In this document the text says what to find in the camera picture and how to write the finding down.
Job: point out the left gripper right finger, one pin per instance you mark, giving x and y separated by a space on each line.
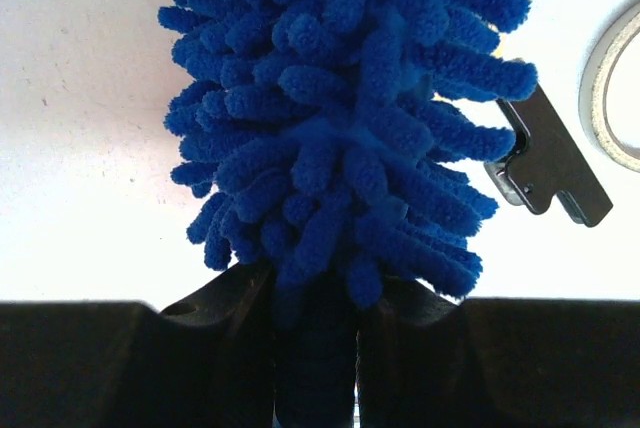
424 361

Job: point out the blue microfibre duster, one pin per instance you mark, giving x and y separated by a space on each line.
321 136

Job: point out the black plastic clip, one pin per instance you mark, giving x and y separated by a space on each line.
544 164

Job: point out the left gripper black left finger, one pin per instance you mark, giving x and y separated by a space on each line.
204 361

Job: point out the roll of beige tape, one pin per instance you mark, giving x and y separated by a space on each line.
603 85

